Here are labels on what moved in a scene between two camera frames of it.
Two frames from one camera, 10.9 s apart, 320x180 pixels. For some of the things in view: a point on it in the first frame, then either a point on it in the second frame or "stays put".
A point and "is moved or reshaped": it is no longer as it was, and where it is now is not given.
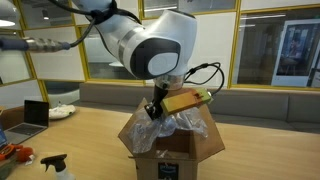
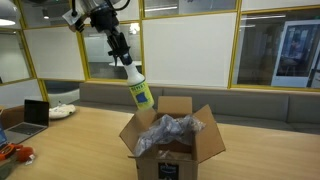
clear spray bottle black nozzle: (58, 161) is moved or reshaped
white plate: (61, 111) stays put
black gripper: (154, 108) → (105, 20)
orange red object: (20, 152) stays put
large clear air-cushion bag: (144, 131) is moved or reshaped
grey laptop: (36, 120) stays put
